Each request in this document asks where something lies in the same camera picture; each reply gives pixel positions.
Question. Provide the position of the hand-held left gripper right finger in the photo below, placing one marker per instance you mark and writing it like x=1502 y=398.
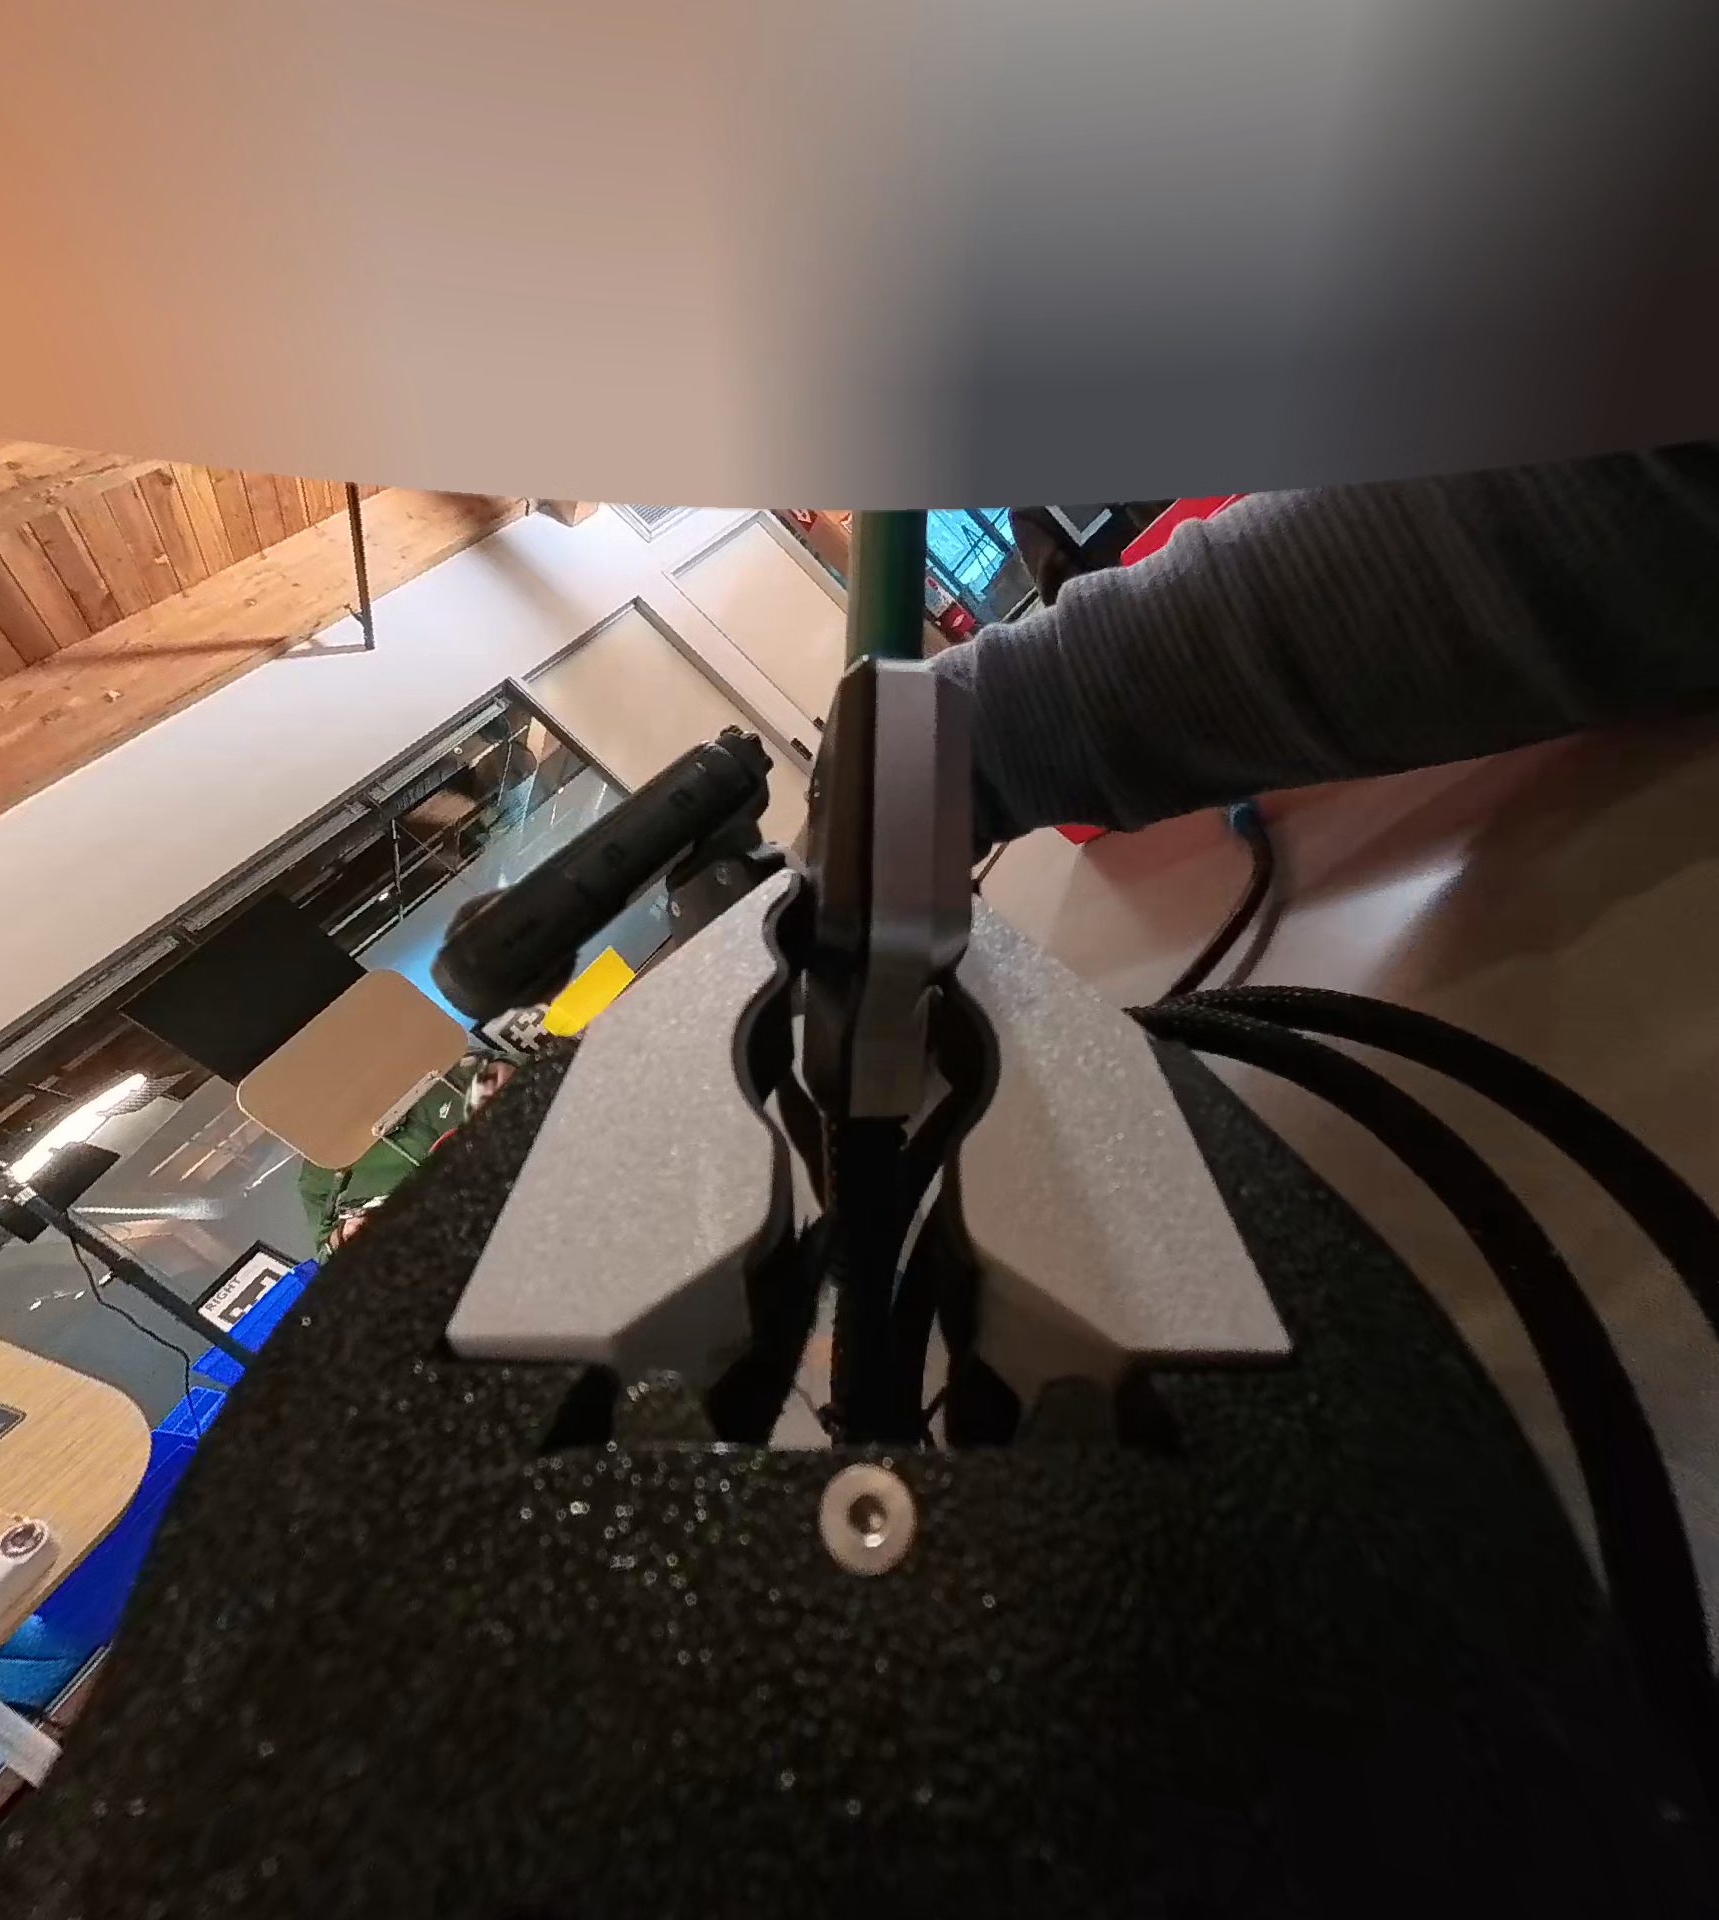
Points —
x=1114 y=1201

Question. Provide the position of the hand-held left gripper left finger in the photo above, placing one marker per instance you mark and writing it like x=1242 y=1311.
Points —
x=620 y=1201

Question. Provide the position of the red storage bin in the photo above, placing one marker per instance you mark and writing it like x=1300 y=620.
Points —
x=1174 y=529

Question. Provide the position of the person's right forearm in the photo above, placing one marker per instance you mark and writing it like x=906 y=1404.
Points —
x=1324 y=661

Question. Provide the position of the small yellow bin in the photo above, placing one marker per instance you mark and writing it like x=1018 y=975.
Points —
x=592 y=990

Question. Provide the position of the glass partition window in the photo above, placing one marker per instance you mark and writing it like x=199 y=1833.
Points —
x=468 y=841

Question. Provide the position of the framed marker tag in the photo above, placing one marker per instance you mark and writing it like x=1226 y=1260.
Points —
x=247 y=1286
x=518 y=1029

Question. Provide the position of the white double door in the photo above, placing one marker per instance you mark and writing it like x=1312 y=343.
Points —
x=754 y=600

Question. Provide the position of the blue storage bin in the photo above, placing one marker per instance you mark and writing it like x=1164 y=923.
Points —
x=199 y=1424

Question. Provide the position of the black light stand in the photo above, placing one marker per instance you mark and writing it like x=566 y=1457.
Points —
x=125 y=1245

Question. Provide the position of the wooden stand board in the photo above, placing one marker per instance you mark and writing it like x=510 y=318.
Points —
x=35 y=1440

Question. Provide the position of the wall vent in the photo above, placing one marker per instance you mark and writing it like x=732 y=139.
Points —
x=650 y=521

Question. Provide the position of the black wall panel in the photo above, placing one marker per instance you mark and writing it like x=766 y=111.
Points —
x=245 y=990

